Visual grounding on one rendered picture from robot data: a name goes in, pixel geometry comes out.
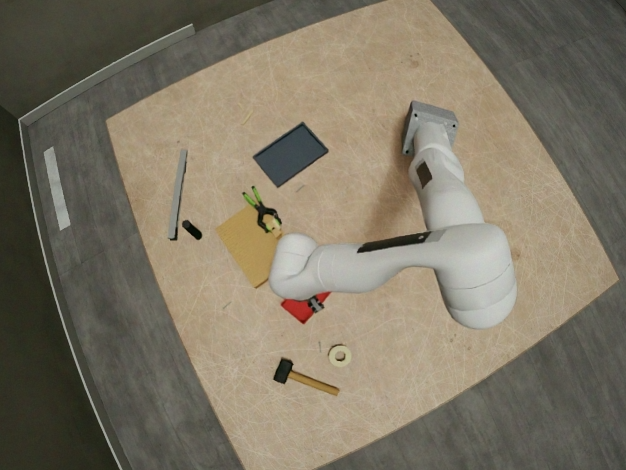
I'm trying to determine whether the black-headed mallet with wooden handle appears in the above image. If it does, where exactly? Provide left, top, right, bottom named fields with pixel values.
left=273, top=359, right=340, bottom=396

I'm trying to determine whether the red shallow tray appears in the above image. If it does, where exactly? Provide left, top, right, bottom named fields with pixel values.
left=280, top=292, right=331, bottom=325

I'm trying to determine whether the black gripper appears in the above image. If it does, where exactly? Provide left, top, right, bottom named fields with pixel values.
left=292, top=295, right=325, bottom=314

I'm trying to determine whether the tan wood-grain board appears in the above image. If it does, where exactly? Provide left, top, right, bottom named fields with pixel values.
left=215, top=204, right=285, bottom=289

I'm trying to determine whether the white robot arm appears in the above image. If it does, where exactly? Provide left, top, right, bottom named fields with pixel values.
left=269, top=122, right=517, bottom=329

